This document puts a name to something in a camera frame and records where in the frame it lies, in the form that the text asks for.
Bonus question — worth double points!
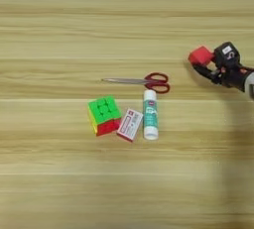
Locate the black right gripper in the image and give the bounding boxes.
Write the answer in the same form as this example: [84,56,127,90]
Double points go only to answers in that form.
[192,63,250,92]

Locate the white teal glue stick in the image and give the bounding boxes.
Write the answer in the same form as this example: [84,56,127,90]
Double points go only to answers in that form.
[142,89,160,141]

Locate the red cube block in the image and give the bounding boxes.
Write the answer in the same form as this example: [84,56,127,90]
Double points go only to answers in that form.
[188,45,215,66]

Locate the small black box white label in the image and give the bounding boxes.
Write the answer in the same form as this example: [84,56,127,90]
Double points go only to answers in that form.
[213,41,241,69]

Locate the red handled scissors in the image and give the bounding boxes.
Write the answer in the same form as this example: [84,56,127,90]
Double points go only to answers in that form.
[100,71,171,94]

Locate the green red puzzle cube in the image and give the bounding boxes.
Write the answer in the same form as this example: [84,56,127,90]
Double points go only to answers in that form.
[87,95,122,137]

